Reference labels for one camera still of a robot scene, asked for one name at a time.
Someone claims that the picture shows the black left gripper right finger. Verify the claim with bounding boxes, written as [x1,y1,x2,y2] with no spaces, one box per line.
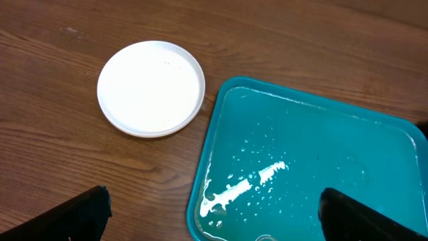
[318,187,427,241]

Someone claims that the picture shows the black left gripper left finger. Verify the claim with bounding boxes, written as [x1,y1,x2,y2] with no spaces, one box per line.
[1,185,112,241]

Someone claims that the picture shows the white plate with sauce streak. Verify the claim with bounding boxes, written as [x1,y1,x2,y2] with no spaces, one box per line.
[97,40,205,138]

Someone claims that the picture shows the teal plastic tray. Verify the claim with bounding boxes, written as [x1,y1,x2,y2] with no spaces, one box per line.
[187,77,427,240]

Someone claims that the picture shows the black tray of soapy water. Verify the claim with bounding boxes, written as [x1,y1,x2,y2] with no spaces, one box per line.
[416,120,428,139]

